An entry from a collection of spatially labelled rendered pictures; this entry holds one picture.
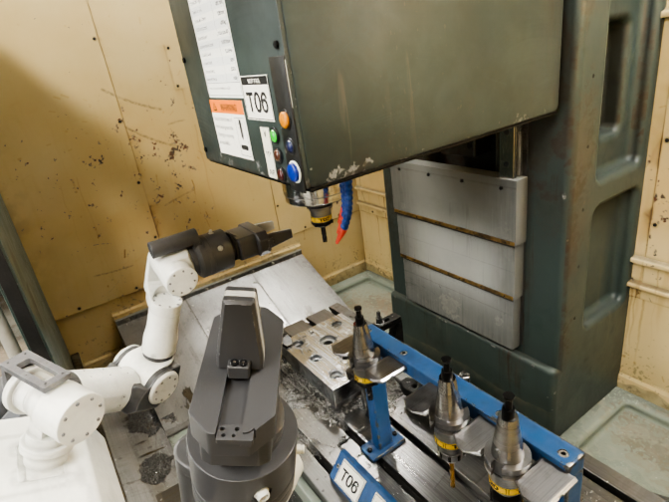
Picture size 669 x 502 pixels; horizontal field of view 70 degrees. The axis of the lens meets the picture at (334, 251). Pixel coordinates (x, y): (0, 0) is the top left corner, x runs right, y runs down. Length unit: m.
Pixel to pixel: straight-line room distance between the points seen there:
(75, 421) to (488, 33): 0.89
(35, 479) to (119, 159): 1.43
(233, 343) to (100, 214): 1.70
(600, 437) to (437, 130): 1.17
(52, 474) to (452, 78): 0.84
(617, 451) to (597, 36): 1.15
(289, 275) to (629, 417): 1.43
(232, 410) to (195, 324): 1.77
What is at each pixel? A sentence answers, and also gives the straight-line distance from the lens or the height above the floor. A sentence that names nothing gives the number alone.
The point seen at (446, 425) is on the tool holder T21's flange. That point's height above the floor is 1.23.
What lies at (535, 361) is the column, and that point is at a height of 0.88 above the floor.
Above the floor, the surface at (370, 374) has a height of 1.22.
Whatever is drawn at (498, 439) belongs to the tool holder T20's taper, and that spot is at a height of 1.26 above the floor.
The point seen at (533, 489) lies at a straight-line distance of 0.74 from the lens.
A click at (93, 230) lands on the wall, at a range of 2.02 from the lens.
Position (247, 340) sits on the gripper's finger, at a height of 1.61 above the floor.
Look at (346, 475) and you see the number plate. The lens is 1.12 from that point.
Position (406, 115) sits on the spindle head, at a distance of 0.84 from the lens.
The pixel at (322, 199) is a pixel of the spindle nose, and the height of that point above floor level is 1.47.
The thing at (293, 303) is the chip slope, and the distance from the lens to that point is 2.15.
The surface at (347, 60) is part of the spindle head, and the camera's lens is 0.76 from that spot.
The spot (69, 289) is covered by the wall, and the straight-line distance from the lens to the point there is 2.07.
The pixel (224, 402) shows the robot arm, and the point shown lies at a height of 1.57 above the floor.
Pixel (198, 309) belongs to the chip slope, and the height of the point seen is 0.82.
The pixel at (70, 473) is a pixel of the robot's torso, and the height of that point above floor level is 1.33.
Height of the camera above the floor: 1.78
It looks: 23 degrees down
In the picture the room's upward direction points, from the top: 8 degrees counter-clockwise
